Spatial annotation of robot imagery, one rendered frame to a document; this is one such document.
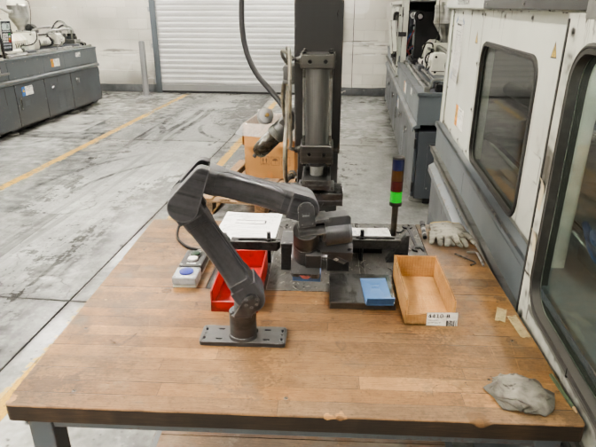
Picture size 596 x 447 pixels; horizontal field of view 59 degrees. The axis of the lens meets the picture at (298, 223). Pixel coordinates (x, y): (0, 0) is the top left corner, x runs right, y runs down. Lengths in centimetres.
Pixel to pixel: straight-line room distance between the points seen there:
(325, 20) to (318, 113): 24
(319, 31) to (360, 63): 919
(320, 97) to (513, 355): 78
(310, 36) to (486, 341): 89
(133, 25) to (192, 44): 123
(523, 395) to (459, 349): 19
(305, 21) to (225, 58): 946
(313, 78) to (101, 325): 82
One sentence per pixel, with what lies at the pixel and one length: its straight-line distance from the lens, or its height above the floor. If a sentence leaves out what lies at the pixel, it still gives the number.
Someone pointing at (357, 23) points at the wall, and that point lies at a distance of 1063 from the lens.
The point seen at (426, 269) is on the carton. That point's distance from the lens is 156.
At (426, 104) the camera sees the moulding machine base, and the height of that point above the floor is 88.
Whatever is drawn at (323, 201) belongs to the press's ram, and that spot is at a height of 112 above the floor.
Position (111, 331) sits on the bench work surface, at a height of 90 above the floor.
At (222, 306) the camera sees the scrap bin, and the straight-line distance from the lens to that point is 138.
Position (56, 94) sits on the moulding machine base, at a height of 38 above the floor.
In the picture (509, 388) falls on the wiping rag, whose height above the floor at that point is 92.
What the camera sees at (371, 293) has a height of 92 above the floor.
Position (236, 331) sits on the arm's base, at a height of 94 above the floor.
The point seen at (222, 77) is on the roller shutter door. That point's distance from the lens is 1098.
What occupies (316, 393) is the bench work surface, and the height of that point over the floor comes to 90.
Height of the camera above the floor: 162
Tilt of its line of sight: 22 degrees down
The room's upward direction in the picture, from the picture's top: straight up
